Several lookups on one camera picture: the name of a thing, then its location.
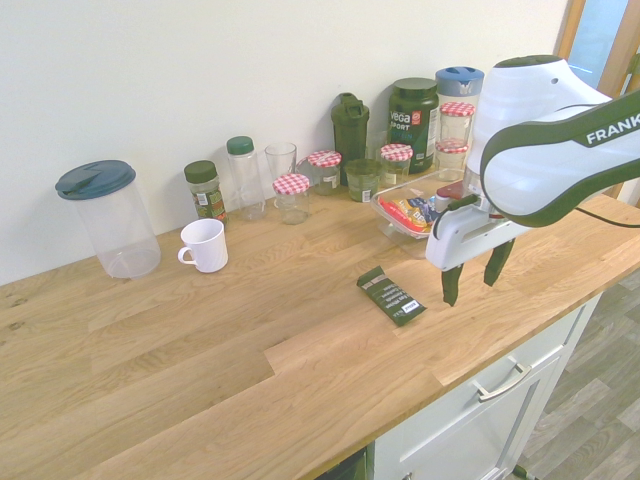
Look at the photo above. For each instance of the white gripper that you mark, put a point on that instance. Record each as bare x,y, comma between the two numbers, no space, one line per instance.
460,240

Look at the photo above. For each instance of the dark green protein bar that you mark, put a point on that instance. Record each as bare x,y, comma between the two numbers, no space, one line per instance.
390,297

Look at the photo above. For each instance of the clear plastic rectangular container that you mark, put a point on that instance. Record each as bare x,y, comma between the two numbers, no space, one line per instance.
395,235

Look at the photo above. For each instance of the dark green Vega protein tub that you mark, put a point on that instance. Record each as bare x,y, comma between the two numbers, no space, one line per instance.
412,125

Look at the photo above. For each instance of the snack packets in tray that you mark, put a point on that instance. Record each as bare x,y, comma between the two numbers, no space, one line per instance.
417,207

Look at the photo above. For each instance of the red snack pack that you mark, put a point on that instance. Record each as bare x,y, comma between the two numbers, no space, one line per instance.
400,217

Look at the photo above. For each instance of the glass jar red checkered lid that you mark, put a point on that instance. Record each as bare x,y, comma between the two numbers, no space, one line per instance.
325,175
450,160
291,197
456,122
396,162

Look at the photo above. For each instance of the green tinted glass cup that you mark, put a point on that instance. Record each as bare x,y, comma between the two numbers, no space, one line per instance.
362,182

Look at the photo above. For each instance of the white kitchen cabinet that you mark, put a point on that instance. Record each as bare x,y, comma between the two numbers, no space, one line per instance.
475,440

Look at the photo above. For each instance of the dark green shaker bottle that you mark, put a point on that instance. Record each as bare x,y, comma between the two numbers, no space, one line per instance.
350,130

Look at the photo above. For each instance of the frosted pitcher with blue lid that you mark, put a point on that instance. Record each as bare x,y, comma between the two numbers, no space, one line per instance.
457,80

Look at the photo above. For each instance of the round metal cabinet knob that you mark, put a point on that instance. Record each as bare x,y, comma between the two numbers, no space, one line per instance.
408,475

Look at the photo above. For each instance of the tall clear drinking glass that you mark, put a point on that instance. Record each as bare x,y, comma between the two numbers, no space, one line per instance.
280,160

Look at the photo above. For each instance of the clear bottle with green cap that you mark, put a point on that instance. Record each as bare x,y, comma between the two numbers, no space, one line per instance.
245,180

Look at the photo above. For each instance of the white ceramic mug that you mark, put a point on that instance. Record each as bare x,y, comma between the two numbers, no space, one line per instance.
205,245

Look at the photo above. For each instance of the spice jar with dark lid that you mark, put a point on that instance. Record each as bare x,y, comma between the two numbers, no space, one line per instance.
205,195

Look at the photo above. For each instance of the clear pitcher with teal lid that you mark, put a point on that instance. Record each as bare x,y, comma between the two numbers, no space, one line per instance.
117,220

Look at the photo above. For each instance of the wooden door frame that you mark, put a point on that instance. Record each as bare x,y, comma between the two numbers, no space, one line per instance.
570,30

